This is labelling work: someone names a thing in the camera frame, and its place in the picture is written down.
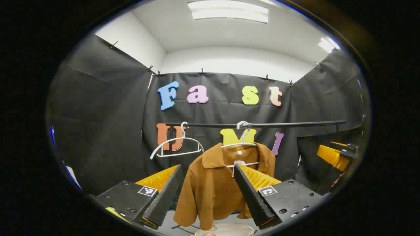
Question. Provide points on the large ceiling light panel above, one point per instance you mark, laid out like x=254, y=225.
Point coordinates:
x=229, y=11

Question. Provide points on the row of small backdrop clips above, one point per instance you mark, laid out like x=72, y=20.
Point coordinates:
x=114, y=44

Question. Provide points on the small ceiling light panel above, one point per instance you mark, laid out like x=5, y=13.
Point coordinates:
x=326, y=45

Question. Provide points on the brown collared shirt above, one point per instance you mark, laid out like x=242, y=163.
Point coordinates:
x=210, y=190

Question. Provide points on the black backdrop cloth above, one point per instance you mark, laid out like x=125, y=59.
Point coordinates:
x=105, y=124

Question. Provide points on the black clothes rack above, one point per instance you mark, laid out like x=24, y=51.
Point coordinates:
x=295, y=124

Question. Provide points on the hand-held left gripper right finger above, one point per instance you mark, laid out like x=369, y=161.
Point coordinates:
x=251, y=196

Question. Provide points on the round beige laundry hamper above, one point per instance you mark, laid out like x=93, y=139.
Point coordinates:
x=226, y=230

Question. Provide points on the white plastic clothes hanger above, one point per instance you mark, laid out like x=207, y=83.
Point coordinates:
x=239, y=144
x=179, y=138

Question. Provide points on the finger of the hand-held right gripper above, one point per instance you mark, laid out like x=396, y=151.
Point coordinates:
x=331, y=157
x=338, y=144

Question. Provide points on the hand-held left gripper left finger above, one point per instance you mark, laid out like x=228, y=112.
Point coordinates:
x=164, y=196

